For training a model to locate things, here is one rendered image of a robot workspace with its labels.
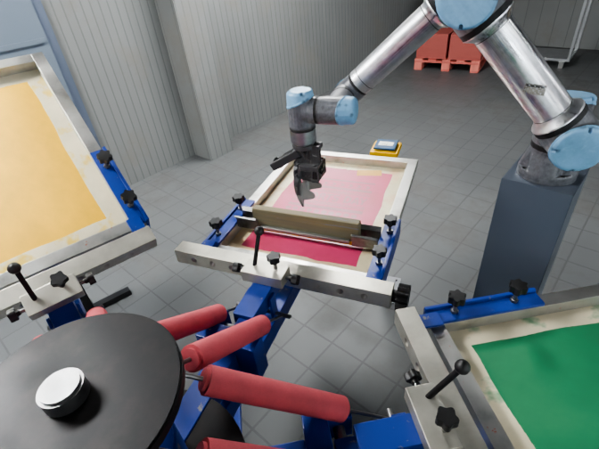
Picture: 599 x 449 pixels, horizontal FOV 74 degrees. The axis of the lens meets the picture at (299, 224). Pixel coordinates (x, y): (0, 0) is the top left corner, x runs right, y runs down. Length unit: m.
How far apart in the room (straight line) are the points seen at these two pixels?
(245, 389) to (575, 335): 0.83
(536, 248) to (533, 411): 0.51
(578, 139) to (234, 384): 0.87
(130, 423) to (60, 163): 1.03
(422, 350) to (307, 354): 1.33
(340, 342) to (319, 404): 1.47
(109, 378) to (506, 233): 1.12
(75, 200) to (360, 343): 1.55
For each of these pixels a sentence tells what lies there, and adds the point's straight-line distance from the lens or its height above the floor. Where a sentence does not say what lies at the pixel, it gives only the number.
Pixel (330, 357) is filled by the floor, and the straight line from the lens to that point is 2.21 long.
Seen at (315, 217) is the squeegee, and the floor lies 1.06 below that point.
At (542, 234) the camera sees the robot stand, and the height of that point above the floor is 1.06.
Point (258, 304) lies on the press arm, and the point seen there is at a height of 1.04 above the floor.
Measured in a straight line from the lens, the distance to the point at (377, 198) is 1.58.
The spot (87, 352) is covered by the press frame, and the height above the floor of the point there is 1.32.
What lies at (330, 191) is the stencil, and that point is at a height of 0.96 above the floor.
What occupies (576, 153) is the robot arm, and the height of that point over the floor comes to 1.36.
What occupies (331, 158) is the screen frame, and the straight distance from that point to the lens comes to 1.84.
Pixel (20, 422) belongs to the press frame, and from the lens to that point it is 0.69.
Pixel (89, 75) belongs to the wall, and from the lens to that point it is 3.89.
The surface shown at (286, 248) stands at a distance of 1.35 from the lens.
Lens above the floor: 1.80
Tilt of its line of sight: 36 degrees down
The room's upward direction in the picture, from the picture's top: 6 degrees counter-clockwise
